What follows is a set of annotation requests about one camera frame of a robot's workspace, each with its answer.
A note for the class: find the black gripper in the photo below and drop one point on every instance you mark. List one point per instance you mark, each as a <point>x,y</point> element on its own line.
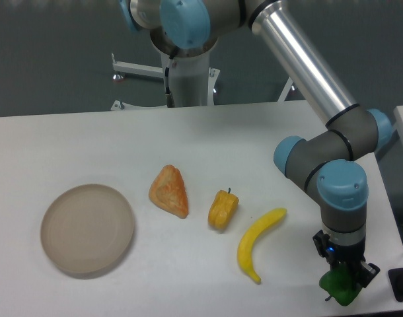
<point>362,272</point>

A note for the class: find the green toy pepper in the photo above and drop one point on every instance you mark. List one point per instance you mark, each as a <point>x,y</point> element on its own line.
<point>340,284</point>

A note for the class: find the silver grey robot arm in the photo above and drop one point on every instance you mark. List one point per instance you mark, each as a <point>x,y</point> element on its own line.
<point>325,167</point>

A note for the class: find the yellow toy pepper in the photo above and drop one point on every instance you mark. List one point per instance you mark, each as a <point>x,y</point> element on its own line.
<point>222,209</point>

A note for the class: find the black device at right edge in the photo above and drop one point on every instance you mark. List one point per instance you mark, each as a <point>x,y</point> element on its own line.
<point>396,281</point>

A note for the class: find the yellow toy banana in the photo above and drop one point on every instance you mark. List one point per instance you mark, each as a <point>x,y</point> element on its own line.
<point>250,237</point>

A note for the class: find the orange toy pastry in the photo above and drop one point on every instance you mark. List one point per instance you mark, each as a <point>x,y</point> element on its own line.
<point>168,192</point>

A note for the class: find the beige round plate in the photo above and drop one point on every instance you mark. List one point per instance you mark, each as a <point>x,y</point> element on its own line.
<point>87,230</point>

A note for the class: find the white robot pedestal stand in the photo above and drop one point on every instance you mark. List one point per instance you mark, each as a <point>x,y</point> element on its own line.
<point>194,81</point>

